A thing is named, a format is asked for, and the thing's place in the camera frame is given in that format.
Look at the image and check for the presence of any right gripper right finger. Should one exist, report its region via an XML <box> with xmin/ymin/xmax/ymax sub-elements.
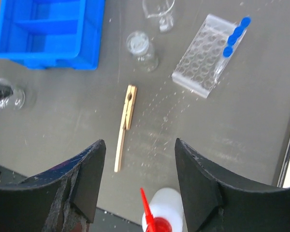
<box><xmin>174</xmin><ymin>139</ymin><xmax>290</xmax><ymax>232</ymax></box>

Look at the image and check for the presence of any wooden test tube clamp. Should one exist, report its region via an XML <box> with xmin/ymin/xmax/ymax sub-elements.
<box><xmin>114</xmin><ymin>85</ymin><xmax>137</xmax><ymax>173</ymax></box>

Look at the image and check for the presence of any test tube blue cap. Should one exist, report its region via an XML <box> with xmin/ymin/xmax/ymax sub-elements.
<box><xmin>222</xmin><ymin>46</ymin><xmax>233</xmax><ymax>58</ymax></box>
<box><xmin>232</xmin><ymin>26</ymin><xmax>245</xmax><ymax>38</ymax></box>
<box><xmin>227</xmin><ymin>35</ymin><xmax>240</xmax><ymax>47</ymax></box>
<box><xmin>240</xmin><ymin>16</ymin><xmax>251</xmax><ymax>28</ymax></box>

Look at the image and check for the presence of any small stoppered glass bottle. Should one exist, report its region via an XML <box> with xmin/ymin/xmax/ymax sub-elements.
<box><xmin>126</xmin><ymin>30</ymin><xmax>159</xmax><ymax>73</ymax></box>

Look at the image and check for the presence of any wash bottle red nozzle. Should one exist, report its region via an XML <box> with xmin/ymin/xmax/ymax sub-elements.
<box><xmin>140</xmin><ymin>188</ymin><xmax>184</xmax><ymax>232</ymax></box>

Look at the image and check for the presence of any clear glass beaker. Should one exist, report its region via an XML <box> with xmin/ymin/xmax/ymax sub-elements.
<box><xmin>142</xmin><ymin>0</ymin><xmax>176</xmax><ymax>33</ymax></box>

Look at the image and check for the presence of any clear acrylic tube rack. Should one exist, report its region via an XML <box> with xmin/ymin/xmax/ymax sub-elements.
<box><xmin>172</xmin><ymin>14</ymin><xmax>247</xmax><ymax>98</ymax></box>

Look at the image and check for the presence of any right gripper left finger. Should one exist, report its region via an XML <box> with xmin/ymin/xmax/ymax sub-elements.
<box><xmin>0</xmin><ymin>140</ymin><xmax>106</xmax><ymax>232</ymax></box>

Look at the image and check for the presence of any small clear glass dish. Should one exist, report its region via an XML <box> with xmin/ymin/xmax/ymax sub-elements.
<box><xmin>0</xmin><ymin>78</ymin><xmax>26</xmax><ymax>110</ymax></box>

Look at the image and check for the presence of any blue compartment plastic bin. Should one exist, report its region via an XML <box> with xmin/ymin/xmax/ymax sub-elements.
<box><xmin>0</xmin><ymin>0</ymin><xmax>105</xmax><ymax>70</ymax></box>

